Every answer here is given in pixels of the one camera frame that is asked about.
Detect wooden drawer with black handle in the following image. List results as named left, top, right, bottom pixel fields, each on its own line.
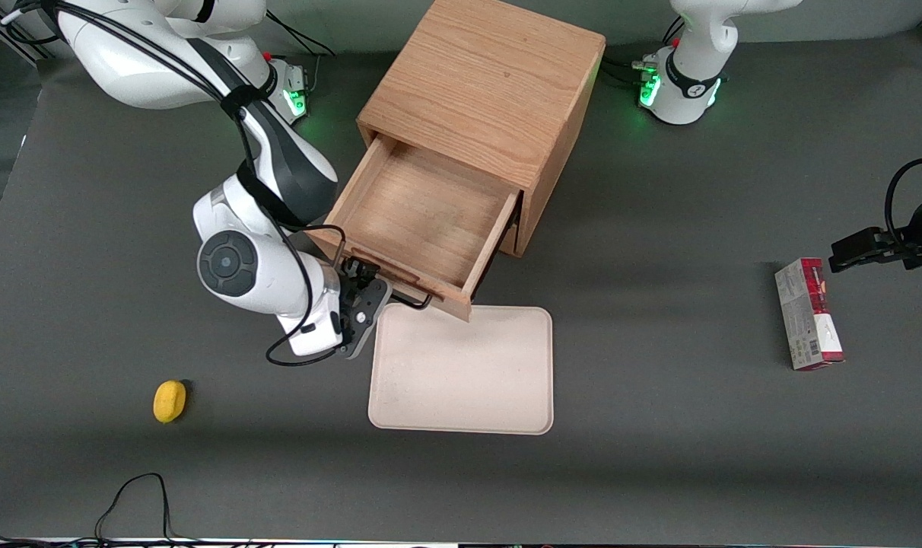
left=307, top=131, right=523, bottom=322

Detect wooden drawer cabinet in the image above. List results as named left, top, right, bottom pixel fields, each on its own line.
left=356, top=0, right=606, bottom=258

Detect red plaid cardboard box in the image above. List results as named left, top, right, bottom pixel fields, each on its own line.
left=774, top=257, right=846, bottom=372

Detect cream plastic tray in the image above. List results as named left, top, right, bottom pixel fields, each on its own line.
left=367, top=304, right=555, bottom=436

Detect yellow lemon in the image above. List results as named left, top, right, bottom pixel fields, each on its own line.
left=153, top=380, right=188, bottom=424

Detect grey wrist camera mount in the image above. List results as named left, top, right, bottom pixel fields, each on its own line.
left=336, top=280, right=393, bottom=360

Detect black cable along right arm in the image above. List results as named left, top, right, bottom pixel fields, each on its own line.
left=1, top=0, right=348, bottom=368

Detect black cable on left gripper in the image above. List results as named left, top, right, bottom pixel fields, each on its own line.
left=885, top=158, right=922, bottom=246

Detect black right base cables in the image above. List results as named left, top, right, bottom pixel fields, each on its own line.
left=265, top=11, right=337, bottom=86

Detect black base cables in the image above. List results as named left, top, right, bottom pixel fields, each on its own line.
left=598, top=15, right=684, bottom=86
left=265, top=11, right=337, bottom=86

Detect black looped table-edge cable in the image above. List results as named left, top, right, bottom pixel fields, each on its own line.
left=94, top=472, right=203, bottom=546

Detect black left base cables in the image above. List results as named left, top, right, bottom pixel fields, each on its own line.
left=598, top=15, right=684, bottom=86

